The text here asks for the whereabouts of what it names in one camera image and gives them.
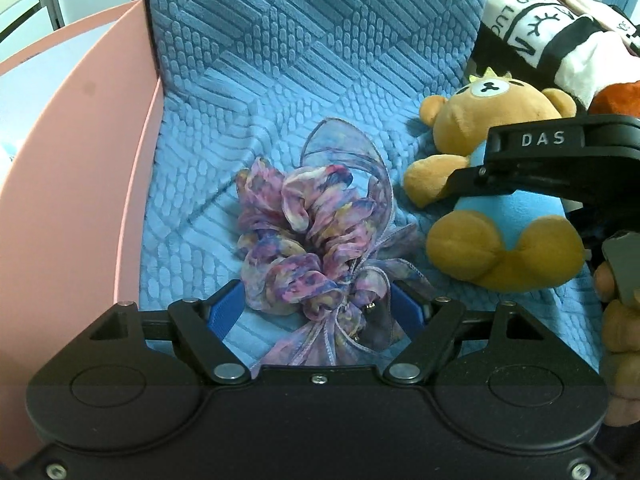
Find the brown teddy bear blue shirt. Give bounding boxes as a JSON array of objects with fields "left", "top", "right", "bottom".
[{"left": 402, "top": 70, "right": 586, "bottom": 292}]

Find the purple pink fabric scrunchie bow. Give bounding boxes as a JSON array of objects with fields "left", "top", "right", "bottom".
[{"left": 235, "top": 118, "right": 435, "bottom": 366}]

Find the right human hand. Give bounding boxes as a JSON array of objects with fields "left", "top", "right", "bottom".
[{"left": 593, "top": 262, "right": 640, "bottom": 427}]

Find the white orange patterned blanket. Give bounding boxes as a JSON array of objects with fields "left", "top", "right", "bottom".
[{"left": 472, "top": 0, "right": 639, "bottom": 117}]

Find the pink cardboard storage box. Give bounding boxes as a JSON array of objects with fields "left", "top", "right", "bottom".
[{"left": 1, "top": 0, "right": 164, "bottom": 467}]

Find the blue quilted chair cover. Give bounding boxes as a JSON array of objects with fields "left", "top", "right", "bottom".
[{"left": 138, "top": 0, "right": 609, "bottom": 376}]

